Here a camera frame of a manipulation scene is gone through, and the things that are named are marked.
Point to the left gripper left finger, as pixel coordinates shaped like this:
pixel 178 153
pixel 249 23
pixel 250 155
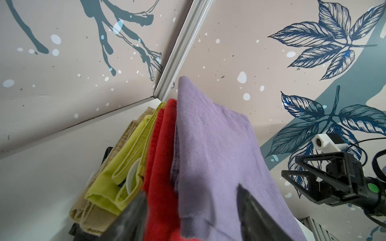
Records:
pixel 130 224

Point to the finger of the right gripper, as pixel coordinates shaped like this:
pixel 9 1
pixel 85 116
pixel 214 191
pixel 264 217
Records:
pixel 317 189
pixel 335 163

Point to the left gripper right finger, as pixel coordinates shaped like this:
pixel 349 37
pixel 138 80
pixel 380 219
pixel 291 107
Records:
pixel 256 223

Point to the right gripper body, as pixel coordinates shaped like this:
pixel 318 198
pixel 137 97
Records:
pixel 348 185

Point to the red garment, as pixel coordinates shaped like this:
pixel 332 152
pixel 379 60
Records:
pixel 163 222

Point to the tan garment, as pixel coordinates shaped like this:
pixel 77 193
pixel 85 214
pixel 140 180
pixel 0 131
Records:
pixel 110 153

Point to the yellow green garment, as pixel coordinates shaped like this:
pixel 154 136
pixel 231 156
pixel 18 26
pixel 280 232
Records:
pixel 123 178

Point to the black trousers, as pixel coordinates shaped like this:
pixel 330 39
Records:
pixel 81 233

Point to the purple garment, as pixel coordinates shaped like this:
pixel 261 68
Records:
pixel 218 151

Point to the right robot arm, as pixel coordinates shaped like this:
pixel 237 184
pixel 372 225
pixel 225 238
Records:
pixel 376 201

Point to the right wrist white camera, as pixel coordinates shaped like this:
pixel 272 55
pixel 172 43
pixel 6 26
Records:
pixel 329 143

